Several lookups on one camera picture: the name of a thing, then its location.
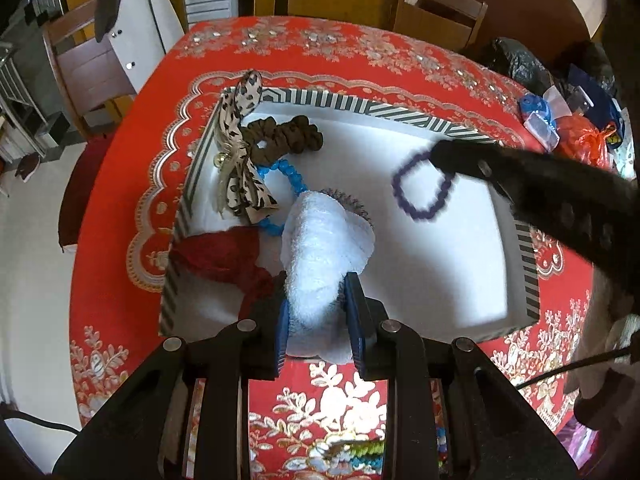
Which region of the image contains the white fluffy scrunchie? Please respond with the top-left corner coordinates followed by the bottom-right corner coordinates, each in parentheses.
top-left (280, 191), bottom-right (376, 365)

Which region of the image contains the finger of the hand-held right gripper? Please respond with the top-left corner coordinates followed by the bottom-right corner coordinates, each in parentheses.
top-left (431, 139), bottom-right (640, 273)

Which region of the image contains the grey spiral hair tie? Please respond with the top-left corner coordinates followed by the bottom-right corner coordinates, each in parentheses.
top-left (317, 187), bottom-right (373, 226)

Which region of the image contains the dark wooden chair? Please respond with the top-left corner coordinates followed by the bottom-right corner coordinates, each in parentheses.
top-left (392, 0), bottom-right (488, 48)

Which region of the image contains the brown scrunchie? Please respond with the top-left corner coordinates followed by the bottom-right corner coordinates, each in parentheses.
top-left (244, 115), bottom-right (325, 166)

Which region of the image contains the green yellow braided bracelet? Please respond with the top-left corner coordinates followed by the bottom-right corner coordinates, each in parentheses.
top-left (325, 437), bottom-right (388, 461)

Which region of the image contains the blue bead bracelet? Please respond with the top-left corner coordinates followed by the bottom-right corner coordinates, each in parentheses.
top-left (255, 157), bottom-right (307, 238)

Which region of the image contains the purple bead bracelet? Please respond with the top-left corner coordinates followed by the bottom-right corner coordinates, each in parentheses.
top-left (391, 150), bottom-right (453, 221)

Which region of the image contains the navy blue bag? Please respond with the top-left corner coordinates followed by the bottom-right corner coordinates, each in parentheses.
top-left (567, 65), bottom-right (626, 121)

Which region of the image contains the metal stair railing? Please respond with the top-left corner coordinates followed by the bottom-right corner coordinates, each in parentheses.
top-left (0, 40), bottom-right (56, 161)

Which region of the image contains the dark red seat cushion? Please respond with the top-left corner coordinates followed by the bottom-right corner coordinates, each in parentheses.
top-left (59, 135), bottom-right (118, 251)

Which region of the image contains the white striped-rim box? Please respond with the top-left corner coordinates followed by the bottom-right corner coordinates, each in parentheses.
top-left (159, 86), bottom-right (541, 338)

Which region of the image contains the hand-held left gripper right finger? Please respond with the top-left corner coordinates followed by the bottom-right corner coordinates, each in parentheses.
top-left (342, 272), bottom-right (583, 480)

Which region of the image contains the blue plastic bag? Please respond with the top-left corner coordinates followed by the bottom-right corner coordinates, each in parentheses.
top-left (517, 92), bottom-right (561, 153)

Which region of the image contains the wooden chair with slatted back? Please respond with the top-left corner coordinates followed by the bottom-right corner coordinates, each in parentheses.
top-left (42, 7), bottom-right (138, 133)

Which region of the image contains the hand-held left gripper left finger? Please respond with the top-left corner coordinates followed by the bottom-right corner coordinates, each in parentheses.
top-left (52, 280), bottom-right (291, 480)

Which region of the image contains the grey coat with dark collar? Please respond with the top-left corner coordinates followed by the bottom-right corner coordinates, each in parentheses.
top-left (95, 0), bottom-right (186, 96)

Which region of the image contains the black cable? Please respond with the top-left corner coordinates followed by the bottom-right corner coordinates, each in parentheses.
top-left (0, 402), bottom-right (83, 433)
top-left (515, 347), bottom-right (640, 391)

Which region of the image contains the red floral tablecloth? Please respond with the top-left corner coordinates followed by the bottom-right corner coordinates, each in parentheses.
top-left (67, 15), bottom-right (621, 480)

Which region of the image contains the orange plastic bag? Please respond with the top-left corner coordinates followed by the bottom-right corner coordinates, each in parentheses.
top-left (555, 112), bottom-right (613, 168)

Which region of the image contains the leopard print hair bow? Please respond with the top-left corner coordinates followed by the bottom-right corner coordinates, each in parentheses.
top-left (214, 70), bottom-right (280, 223)

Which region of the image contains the black plastic bag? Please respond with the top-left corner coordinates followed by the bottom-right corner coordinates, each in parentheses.
top-left (480, 37), bottom-right (551, 96)

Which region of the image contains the dark red scrunchie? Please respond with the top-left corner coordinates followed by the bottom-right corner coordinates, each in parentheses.
top-left (170, 225), bottom-right (276, 321)

